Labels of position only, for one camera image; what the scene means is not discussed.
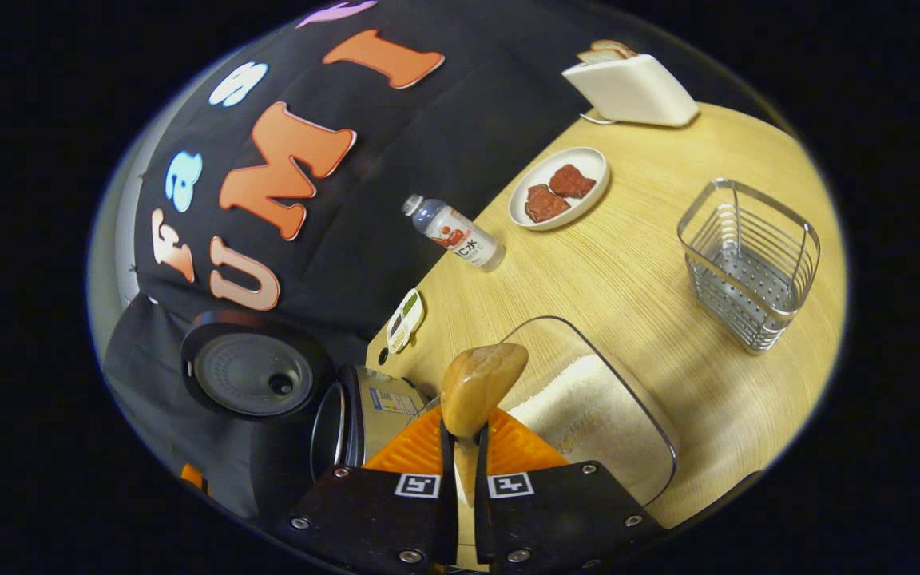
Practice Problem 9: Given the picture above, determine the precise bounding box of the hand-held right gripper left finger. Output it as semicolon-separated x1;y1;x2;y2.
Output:
275;406;458;574

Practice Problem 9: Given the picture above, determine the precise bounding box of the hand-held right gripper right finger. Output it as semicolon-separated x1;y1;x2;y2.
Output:
474;407;668;574

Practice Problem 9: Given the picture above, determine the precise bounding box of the black rice cooker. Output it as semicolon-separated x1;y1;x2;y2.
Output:
180;309;431;482

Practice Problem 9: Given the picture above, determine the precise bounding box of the wooden spoon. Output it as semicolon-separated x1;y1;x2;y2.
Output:
438;342;530;552

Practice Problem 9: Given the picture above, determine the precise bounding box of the metal wire chopstick holder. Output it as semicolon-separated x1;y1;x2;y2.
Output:
676;177;821;355

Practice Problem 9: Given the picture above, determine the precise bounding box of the clear plastic rice container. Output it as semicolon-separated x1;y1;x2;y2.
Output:
416;315;678;510

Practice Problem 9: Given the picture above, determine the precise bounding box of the white divided bean dish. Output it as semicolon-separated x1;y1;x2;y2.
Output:
386;288;427;355

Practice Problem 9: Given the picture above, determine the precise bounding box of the clear plastic drink bottle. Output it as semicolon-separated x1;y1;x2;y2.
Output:
402;194;506;272

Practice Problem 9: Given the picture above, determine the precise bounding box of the red meat piece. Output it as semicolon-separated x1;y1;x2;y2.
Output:
548;164;597;200
524;184;571;224

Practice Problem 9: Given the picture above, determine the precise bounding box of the white round plate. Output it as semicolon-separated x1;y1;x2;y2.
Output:
508;146;611;232

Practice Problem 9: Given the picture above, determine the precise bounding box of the black backdrop cloth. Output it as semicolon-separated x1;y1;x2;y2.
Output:
101;0;613;520

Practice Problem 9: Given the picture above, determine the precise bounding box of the white toaster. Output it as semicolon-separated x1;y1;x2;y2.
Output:
561;54;700;129

